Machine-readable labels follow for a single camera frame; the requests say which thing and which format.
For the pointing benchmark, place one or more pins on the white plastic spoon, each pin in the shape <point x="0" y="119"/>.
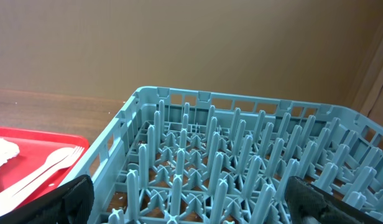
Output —
<point x="53" y="158"/>

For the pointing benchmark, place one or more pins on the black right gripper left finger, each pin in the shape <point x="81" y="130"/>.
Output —
<point x="69" y="203"/>

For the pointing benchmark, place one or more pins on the white plastic fork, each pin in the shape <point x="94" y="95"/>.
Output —
<point x="12" y="202"/>

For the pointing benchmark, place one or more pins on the red plastic tray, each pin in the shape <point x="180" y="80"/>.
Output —
<point x="34" y="148"/>

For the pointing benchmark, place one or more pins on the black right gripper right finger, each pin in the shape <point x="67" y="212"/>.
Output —
<point x="305" y="201"/>

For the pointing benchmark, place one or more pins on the white napkin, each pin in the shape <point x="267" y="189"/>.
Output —
<point x="8" y="150"/>

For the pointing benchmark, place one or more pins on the blue-grey dishwasher rack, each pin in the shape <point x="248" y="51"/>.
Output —
<point x="184" y="156"/>

